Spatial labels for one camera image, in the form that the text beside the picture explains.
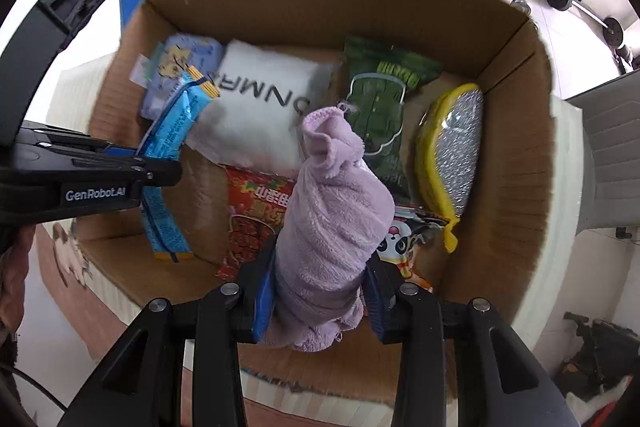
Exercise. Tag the cardboard box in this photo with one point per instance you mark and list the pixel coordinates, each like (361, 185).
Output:
(310, 7)

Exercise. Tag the long blue snack packet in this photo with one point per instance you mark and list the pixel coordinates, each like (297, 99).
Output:
(172, 122)

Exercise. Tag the green snack packet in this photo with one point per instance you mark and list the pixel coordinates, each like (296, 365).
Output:
(380, 107)

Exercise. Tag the silver yellow-edged packet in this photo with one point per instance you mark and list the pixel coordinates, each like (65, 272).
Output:
(455, 147)

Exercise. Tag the person's left forearm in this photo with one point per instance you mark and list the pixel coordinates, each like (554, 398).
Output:
(15, 282)

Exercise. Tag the white pillow pack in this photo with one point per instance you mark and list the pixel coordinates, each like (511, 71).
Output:
(260, 107)

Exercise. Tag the black folded stand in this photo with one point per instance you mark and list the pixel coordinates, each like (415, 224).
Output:
(595, 347)

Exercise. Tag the chrome dumbbell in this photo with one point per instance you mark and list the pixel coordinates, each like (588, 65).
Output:
(520, 5)

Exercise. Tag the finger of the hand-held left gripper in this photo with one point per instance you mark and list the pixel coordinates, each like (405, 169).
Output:
(150, 172)
(75, 144)

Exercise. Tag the white goose plush toy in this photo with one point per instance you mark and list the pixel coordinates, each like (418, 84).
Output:
(600, 407)

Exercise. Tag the purple fleece towel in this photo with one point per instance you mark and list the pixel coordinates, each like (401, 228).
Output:
(330, 217)

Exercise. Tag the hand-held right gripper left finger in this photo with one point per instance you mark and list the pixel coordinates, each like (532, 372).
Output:
(262, 302)

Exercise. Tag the grey shell chair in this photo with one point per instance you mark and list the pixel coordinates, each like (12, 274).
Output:
(615, 147)

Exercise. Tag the red snack packet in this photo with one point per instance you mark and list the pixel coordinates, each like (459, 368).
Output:
(252, 217)

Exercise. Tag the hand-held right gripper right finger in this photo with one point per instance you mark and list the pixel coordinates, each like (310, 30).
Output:
(377, 307)

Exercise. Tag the light blue star packet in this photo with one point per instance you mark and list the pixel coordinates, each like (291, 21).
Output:
(195, 57)

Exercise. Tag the orange panda snack packet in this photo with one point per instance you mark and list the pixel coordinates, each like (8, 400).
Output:
(410, 242)

